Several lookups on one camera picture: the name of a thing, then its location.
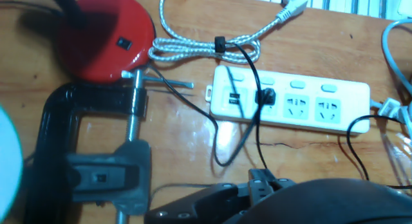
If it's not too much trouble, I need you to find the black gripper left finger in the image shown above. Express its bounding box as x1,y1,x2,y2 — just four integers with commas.
144,168,278,224

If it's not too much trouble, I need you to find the green clamp desk lamp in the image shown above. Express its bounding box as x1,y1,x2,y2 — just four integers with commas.
0,68,196,224

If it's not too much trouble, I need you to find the white power strip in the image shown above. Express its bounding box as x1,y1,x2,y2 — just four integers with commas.
205,64,371,135

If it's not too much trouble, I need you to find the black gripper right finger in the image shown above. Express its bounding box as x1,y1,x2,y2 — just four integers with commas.
273,178,298,192

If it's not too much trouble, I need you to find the thin white cord with plug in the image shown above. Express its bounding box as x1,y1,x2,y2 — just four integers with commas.
377,97,412,194

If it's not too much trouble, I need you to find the thick white power strip cord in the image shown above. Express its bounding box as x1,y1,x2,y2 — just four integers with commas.
369,18,412,111

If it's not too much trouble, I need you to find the red desk lamp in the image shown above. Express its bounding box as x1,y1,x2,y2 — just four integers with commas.
44,0,158,85

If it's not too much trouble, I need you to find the braided white cord with plug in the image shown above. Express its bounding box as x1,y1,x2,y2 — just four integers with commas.
147,0,312,66

